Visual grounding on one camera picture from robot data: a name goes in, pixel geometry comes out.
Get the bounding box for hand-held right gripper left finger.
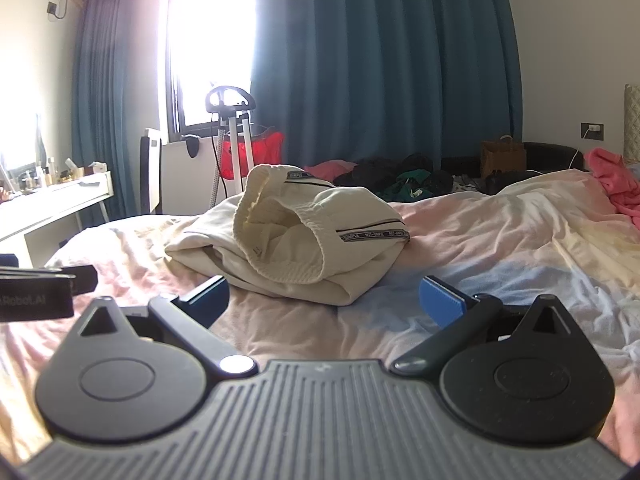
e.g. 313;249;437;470
75;275;259;379

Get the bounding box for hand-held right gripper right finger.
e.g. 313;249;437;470
390;275;584;379

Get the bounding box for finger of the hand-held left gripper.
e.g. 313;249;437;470
0;265;99;295

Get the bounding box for cream pants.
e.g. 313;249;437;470
164;164;412;307

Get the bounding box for pile of dark clothes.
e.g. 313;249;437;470
332;152;454;197

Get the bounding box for white desk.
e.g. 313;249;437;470
0;170;114;269

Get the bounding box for pastel bed blanket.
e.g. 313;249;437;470
0;167;640;466

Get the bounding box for group of cosmetic bottles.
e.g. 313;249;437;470
17;156;86;192

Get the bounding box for white patterned cloth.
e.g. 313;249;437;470
450;175;489;196

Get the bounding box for green cloth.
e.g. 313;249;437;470
377;169;434;202

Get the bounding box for white box appliance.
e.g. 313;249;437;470
139;127;164;216

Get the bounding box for red cloth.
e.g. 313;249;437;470
221;131;286;181

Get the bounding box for brown paper bag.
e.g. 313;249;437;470
481;135;527;179

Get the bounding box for pink cloth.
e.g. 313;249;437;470
302;159;359;184

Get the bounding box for garment steamer stand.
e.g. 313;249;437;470
205;85;259;209

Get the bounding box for black sofa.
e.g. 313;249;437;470
440;141;586;196

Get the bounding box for pink fleece blanket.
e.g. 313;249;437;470
585;147;640;231

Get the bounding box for wide blue curtain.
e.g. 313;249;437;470
250;0;524;175

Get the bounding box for window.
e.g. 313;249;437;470
165;0;261;144

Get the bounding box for cream quilted headboard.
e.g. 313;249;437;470
623;82;640;164

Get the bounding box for white charger cable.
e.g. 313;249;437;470
525;127;589;175

